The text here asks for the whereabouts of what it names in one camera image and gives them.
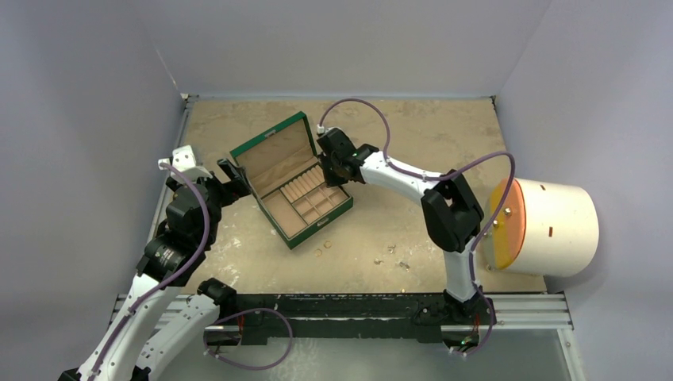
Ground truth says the green jewelry box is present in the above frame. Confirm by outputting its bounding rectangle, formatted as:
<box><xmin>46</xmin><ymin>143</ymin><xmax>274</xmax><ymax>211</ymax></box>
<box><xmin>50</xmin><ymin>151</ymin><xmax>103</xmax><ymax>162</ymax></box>
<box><xmin>230</xmin><ymin>111</ymin><xmax>320</xmax><ymax>249</ymax></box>

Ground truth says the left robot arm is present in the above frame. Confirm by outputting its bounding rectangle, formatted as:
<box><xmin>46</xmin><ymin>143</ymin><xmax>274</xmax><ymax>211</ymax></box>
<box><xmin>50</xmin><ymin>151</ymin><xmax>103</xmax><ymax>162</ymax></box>
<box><xmin>60</xmin><ymin>154</ymin><xmax>251</xmax><ymax>380</ymax></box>

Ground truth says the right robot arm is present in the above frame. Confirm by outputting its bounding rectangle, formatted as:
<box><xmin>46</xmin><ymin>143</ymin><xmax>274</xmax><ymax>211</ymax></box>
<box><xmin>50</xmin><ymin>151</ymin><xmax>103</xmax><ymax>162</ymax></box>
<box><xmin>230</xmin><ymin>127</ymin><xmax>484</xmax><ymax>323</ymax></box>

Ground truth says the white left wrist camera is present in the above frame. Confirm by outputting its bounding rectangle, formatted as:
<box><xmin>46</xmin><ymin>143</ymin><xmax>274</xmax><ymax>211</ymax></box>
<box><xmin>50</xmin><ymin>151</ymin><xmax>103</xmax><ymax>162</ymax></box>
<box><xmin>157</xmin><ymin>144</ymin><xmax>213</xmax><ymax>184</ymax></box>

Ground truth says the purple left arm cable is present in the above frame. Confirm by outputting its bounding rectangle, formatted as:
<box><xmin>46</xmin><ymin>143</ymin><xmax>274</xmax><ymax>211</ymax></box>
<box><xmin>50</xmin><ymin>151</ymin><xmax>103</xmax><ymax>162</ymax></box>
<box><xmin>89</xmin><ymin>161</ymin><xmax>211</xmax><ymax>381</ymax></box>

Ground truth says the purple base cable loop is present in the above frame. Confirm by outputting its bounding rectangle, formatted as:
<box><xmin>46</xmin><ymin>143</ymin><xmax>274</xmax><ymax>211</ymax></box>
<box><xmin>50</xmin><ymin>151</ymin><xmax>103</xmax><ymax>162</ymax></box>
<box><xmin>202</xmin><ymin>308</ymin><xmax>294</xmax><ymax>372</ymax></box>

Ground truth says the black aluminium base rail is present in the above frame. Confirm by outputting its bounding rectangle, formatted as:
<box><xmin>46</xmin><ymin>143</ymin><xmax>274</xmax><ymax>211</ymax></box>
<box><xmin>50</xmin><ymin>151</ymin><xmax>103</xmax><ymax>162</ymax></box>
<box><xmin>110</xmin><ymin>292</ymin><xmax>574</xmax><ymax>348</ymax></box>

